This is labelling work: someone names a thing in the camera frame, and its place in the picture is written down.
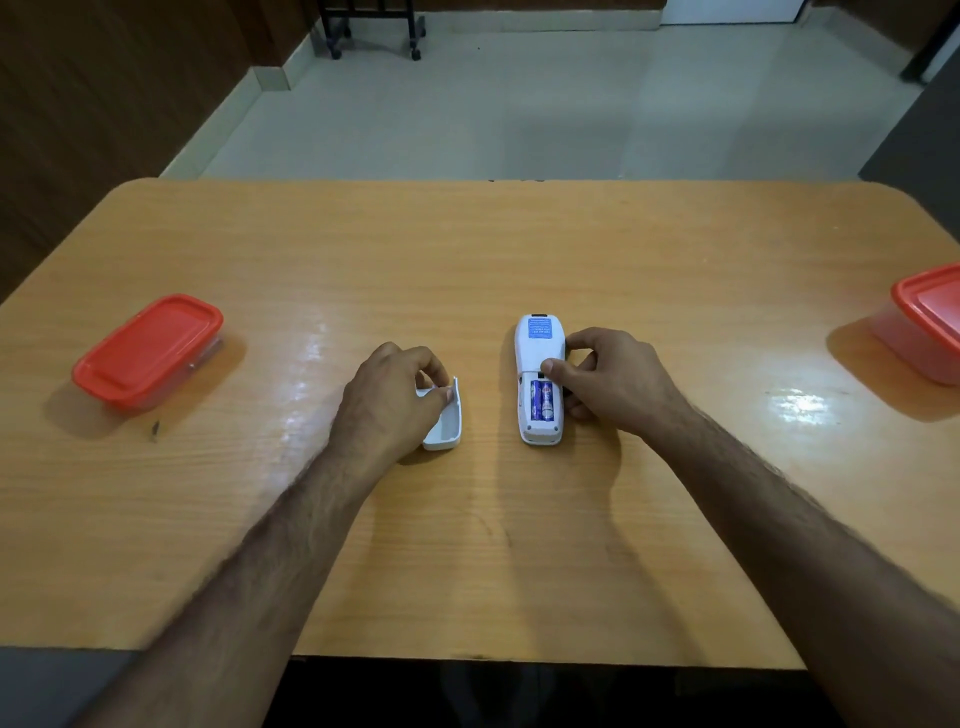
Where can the person's right hand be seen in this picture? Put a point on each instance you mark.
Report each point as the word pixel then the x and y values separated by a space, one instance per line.
pixel 622 382

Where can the person's left hand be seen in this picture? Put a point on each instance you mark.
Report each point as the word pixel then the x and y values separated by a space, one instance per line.
pixel 379 405

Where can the person's right thumb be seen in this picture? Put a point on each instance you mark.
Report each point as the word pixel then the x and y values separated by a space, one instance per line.
pixel 562 368

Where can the person's left thumb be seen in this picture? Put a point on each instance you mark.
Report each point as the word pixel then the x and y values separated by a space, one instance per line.
pixel 435 401

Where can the white battery cover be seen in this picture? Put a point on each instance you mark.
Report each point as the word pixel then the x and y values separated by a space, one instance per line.
pixel 444 427

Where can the white remote control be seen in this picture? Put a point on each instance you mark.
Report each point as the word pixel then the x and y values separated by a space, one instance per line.
pixel 534 341

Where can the person's left forearm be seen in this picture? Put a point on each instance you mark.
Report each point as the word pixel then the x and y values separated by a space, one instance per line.
pixel 247 592

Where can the person's right forearm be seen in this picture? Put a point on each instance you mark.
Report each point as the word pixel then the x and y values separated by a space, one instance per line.
pixel 810 570

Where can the blue battery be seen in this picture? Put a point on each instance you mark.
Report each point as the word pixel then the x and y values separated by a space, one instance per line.
pixel 548 403
pixel 537 401

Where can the red-lidded plastic container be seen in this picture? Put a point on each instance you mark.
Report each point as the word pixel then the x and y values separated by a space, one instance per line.
pixel 926 319
pixel 146 351

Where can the black wheeled stand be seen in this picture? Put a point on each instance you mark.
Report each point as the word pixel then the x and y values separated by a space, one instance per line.
pixel 414 30

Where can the white door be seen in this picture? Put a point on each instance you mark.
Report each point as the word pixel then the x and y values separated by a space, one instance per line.
pixel 731 10

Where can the dark grey furniture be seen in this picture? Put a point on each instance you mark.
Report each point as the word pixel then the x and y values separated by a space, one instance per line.
pixel 919 169

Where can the black furniture leg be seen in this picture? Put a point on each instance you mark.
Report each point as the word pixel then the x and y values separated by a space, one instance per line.
pixel 930 49

